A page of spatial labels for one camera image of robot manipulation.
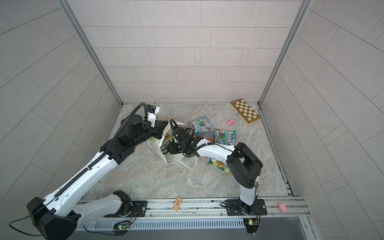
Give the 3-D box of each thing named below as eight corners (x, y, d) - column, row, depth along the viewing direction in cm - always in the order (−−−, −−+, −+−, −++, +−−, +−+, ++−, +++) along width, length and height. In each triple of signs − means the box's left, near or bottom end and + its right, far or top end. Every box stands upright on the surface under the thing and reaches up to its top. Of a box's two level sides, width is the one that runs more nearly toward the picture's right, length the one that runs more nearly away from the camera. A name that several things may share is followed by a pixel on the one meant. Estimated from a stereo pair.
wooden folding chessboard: (247, 125, 105) (248, 123, 103) (229, 105, 118) (230, 102, 116) (260, 119, 109) (261, 117, 106) (241, 100, 122) (242, 97, 119)
